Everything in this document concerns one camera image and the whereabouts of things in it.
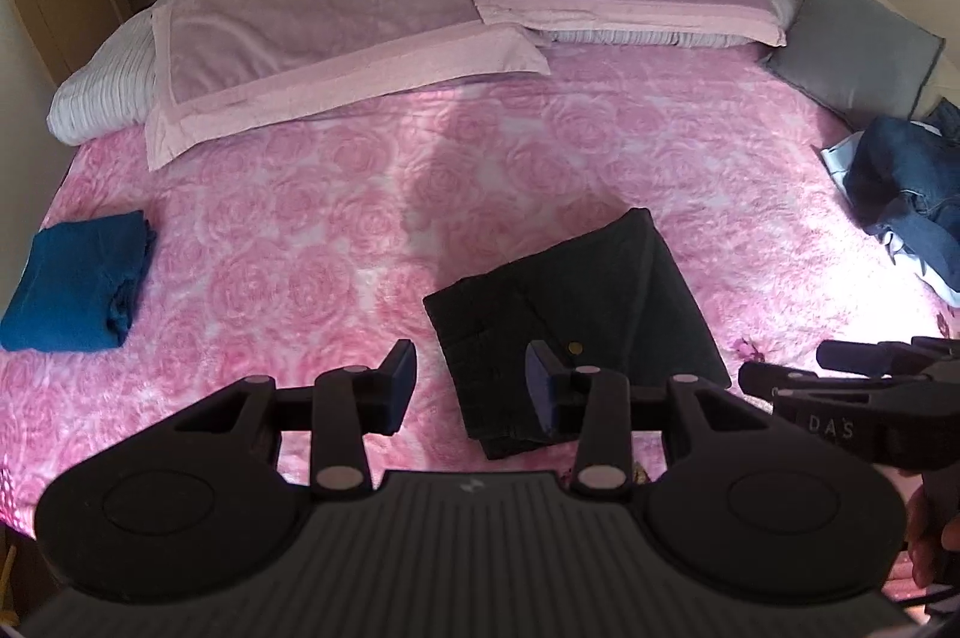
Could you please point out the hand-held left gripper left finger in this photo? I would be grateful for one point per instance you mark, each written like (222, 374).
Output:
(397, 392)

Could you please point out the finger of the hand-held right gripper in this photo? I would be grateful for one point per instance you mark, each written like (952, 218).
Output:
(870, 358)
(772, 379)

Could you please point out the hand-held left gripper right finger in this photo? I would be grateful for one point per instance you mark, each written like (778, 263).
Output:
(541, 400)

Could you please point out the dark grey pants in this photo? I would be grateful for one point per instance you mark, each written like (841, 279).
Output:
(600, 301)

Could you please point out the person's right hand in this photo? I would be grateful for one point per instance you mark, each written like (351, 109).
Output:
(924, 544)

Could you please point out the white cloth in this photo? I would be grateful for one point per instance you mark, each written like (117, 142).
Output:
(930, 267)

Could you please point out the pink floral blanket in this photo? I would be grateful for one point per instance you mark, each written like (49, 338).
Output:
(300, 218)

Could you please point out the grey pillow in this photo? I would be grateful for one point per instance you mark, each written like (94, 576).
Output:
(855, 50)

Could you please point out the teal folded garment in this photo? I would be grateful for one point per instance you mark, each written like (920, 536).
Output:
(75, 282)

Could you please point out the striped white pillow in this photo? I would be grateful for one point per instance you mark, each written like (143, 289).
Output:
(90, 98)

